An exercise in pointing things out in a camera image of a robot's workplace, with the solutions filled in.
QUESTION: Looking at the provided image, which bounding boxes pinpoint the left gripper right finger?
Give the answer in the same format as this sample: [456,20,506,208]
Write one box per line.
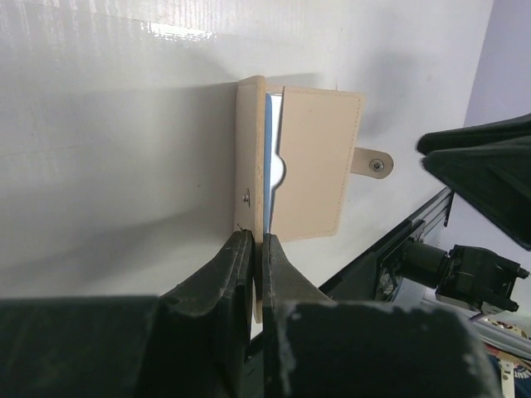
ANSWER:
[261,234,332,397]

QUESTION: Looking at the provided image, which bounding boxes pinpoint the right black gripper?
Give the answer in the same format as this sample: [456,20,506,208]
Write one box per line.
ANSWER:
[417,114,530,250]

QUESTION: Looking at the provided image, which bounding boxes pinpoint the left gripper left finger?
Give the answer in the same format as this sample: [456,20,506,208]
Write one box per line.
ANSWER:
[159,230,254,397]

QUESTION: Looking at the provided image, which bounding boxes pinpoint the beige leather card holder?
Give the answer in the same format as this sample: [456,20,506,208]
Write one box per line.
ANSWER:
[233,74,394,324]

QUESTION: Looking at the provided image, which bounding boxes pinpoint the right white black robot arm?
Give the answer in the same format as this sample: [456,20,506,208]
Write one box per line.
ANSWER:
[399,114,530,315]

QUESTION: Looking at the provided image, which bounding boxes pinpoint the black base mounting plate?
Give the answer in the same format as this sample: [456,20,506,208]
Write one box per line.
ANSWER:
[319,220,426,303]

